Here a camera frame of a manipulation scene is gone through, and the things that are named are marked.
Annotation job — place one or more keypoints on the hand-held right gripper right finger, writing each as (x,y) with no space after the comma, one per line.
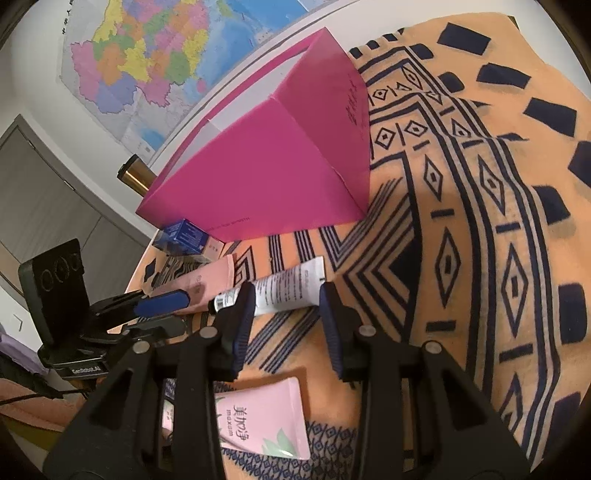
(328,323)

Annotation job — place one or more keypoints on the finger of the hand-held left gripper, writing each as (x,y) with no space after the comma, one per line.
(161,326)
(161,302)

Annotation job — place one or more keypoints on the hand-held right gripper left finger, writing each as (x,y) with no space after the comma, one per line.
(242,323)

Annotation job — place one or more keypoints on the pale pink tube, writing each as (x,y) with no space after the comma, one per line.
(207,277)

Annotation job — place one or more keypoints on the white tube with black cap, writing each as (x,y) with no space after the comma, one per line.
(286,288)

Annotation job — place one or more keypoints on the white carton box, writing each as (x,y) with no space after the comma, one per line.
(213,249)

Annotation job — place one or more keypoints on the pink tube with green print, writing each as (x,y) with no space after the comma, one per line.
(263,415)

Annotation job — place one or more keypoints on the pink cardboard box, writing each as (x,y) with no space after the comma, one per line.
(258,175)

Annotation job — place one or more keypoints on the purple cloth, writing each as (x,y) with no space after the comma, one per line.
(18,346)

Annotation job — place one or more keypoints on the blue carton box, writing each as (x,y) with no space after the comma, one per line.
(184,233)

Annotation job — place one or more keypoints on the grey door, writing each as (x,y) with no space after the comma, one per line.
(55,207)

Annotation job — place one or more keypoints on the orange cloth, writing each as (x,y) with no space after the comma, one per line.
(41,413)

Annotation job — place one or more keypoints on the gold metal tumbler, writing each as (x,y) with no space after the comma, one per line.
(136,177)

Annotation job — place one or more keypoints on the orange patterned blanket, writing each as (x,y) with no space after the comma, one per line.
(485,207)

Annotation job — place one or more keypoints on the colourful wall map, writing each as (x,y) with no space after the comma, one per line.
(152,55)

